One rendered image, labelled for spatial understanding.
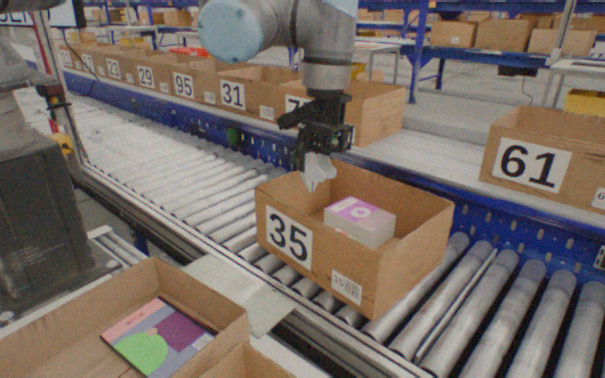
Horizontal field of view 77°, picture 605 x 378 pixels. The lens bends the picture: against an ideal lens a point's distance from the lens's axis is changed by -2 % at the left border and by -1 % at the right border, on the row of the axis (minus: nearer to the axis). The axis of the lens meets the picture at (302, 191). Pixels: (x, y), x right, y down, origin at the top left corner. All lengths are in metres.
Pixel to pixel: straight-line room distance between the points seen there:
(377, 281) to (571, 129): 0.84
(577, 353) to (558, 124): 0.71
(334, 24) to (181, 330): 0.62
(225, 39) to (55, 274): 0.68
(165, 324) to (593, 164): 1.00
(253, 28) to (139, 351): 0.58
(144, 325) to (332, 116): 0.53
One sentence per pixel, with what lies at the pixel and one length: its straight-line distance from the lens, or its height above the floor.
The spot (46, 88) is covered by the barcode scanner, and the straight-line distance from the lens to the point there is 1.60.
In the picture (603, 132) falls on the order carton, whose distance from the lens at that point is 1.38.
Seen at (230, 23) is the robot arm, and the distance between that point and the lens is 0.59.
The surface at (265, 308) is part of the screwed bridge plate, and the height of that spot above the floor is 0.75.
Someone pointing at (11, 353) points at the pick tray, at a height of 0.82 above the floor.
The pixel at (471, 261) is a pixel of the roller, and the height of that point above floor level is 0.75.
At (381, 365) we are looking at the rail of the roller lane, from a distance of 0.78.
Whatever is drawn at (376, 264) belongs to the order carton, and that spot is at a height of 0.89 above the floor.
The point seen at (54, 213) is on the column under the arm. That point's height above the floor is 0.93.
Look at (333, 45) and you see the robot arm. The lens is 0.70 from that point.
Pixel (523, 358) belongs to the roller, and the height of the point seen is 0.75.
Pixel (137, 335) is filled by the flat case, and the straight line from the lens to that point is 0.81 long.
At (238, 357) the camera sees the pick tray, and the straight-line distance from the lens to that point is 0.68.
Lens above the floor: 1.34
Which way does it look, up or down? 27 degrees down
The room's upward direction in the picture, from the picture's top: straight up
